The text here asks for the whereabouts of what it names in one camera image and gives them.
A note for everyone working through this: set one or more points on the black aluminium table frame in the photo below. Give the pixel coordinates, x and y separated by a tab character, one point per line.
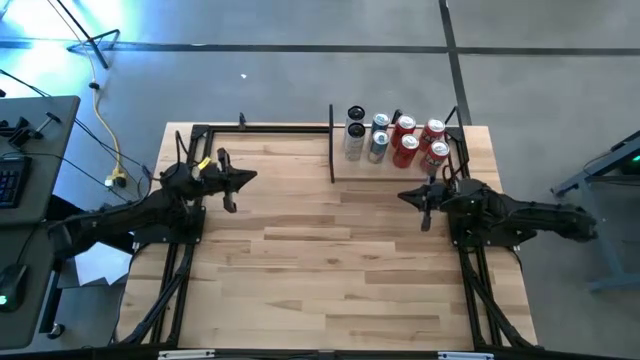
280	129

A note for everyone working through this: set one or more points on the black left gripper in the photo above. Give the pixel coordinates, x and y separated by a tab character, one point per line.
210	182

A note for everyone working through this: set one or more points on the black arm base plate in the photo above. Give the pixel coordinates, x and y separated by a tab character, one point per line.
155	239
457	241

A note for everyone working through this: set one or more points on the yellow tape tag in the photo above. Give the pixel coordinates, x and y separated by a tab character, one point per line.
204	163

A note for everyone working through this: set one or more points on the black desk clamp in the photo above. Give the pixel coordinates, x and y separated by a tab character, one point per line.
20	131

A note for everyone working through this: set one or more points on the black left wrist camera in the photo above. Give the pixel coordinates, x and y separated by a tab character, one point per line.
186	176

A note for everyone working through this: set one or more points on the white tape strip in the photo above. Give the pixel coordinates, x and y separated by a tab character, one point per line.
465	356
185	354

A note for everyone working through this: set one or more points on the black metal shelf frame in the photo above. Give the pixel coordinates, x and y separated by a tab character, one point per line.
331	150

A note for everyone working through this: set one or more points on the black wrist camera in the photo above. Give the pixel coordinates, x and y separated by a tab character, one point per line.
465	190
186	176

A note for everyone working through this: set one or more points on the blue silver Red Bull can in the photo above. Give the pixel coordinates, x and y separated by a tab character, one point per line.
381	120
378	150

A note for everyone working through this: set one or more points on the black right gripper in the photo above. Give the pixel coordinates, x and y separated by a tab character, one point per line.
455	197

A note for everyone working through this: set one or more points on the black tripod stand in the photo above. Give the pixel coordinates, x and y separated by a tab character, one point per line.
81	31

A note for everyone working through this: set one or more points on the black device green light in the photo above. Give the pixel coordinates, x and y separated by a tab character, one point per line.
631	167

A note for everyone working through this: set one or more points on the black computer keyboard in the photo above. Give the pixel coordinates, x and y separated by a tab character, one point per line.
10	182

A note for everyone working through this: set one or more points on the black caster wheel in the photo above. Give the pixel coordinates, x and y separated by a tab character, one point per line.
56	331

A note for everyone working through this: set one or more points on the black computer mouse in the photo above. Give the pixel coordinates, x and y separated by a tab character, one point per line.
12	285

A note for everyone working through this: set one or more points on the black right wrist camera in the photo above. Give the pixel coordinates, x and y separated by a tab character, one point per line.
465	190

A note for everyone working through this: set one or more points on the grey desk frame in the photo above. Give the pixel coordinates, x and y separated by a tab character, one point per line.
615	282

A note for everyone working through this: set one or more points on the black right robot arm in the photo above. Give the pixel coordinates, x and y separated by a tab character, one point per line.
540	220

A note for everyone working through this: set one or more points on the black desk support beam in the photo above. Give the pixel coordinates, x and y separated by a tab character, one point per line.
57	205

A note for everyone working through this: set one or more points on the grey office desk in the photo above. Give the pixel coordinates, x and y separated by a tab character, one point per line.
30	300
40	175

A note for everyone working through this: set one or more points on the white paper sheet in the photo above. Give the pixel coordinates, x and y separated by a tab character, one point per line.
100	267

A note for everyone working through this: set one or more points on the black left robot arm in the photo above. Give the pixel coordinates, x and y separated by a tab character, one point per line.
125	215

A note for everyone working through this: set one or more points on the white power plug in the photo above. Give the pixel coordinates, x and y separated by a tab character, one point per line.
110	182

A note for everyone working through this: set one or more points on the wooden shelf board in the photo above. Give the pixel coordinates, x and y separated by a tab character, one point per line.
360	172

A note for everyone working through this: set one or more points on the silver can black top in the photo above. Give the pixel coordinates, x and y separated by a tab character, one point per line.
354	147
355	113

